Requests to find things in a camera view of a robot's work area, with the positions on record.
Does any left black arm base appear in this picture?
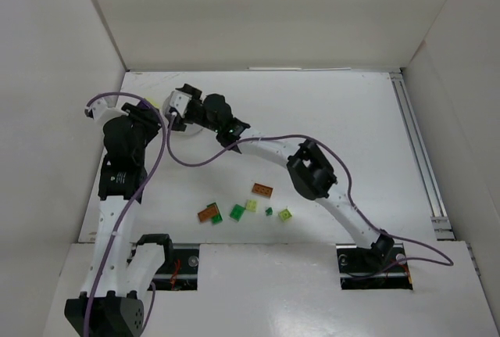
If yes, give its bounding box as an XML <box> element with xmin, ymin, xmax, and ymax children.
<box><xmin>152</xmin><ymin>244</ymin><xmax>200</xmax><ymax>292</ymax></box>

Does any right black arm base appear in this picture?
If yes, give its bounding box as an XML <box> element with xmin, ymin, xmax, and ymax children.
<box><xmin>336</xmin><ymin>244</ymin><xmax>413</xmax><ymax>290</ymax></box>

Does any lime transparent lego brick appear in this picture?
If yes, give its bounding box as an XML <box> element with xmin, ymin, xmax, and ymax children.
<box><xmin>277</xmin><ymin>209</ymin><xmax>292</xmax><ymax>222</ymax></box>

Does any orange lego brick right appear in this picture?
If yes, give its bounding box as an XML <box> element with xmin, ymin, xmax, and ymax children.
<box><xmin>252</xmin><ymin>183</ymin><xmax>273</xmax><ymax>198</ymax></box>

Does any green lego under orange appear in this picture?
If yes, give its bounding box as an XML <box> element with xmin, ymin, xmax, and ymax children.
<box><xmin>207</xmin><ymin>203</ymin><xmax>223</xmax><ymax>225</ymax></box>

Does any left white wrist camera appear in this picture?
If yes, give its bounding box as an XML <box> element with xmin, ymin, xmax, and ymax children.
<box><xmin>84</xmin><ymin>97</ymin><xmax>123</xmax><ymax>125</ymax></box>

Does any purple cable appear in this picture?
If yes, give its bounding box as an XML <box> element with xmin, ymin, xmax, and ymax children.
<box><xmin>84</xmin><ymin>92</ymin><xmax>165</xmax><ymax>337</ymax></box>
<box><xmin>165</xmin><ymin>112</ymin><xmax>455</xmax><ymax>268</ymax></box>

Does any orange lego brick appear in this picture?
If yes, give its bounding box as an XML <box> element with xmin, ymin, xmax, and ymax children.
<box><xmin>198</xmin><ymin>204</ymin><xmax>219</xmax><ymax>223</ymax></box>
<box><xmin>252</xmin><ymin>183</ymin><xmax>273</xmax><ymax>198</ymax></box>

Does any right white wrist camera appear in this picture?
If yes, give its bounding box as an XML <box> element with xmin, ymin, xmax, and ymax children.
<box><xmin>163</xmin><ymin>90</ymin><xmax>192</xmax><ymax>118</ymax></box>

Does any white round divided container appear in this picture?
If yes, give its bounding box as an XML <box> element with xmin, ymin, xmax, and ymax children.
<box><xmin>162</xmin><ymin>103</ymin><xmax>203</xmax><ymax>136</ymax></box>

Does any pale yellow lego brick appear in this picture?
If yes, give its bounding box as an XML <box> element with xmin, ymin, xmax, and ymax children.
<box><xmin>245</xmin><ymin>199</ymin><xmax>258</xmax><ymax>212</ymax></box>

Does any orange lego brick left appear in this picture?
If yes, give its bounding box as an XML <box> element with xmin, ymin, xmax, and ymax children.
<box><xmin>198</xmin><ymin>204</ymin><xmax>219</xmax><ymax>223</ymax></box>

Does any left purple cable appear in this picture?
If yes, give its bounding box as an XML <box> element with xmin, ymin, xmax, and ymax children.
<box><xmin>84</xmin><ymin>92</ymin><xmax>165</xmax><ymax>337</ymax></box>

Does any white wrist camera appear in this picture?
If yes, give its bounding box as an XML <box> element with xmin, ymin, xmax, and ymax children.
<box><xmin>84</xmin><ymin>97</ymin><xmax>123</xmax><ymax>125</ymax></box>
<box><xmin>163</xmin><ymin>90</ymin><xmax>192</xmax><ymax>118</ymax></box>

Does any aluminium rail right edge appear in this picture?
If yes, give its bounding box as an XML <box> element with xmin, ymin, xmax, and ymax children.
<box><xmin>389</xmin><ymin>72</ymin><xmax>456</xmax><ymax>241</ymax></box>

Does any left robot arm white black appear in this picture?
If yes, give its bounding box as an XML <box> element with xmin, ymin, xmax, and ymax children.
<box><xmin>64</xmin><ymin>98</ymin><xmax>173</xmax><ymax>336</ymax></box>

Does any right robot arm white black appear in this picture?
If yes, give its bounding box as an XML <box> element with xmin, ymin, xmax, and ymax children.
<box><xmin>163</xmin><ymin>84</ymin><xmax>394</xmax><ymax>271</ymax></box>

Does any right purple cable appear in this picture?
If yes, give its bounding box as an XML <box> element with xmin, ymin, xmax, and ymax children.
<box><xmin>165</xmin><ymin>112</ymin><xmax>455</xmax><ymax>268</ymax></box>

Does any green lego brick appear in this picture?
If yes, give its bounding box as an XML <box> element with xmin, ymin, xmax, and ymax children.
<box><xmin>229</xmin><ymin>204</ymin><xmax>245</xmax><ymax>222</ymax></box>

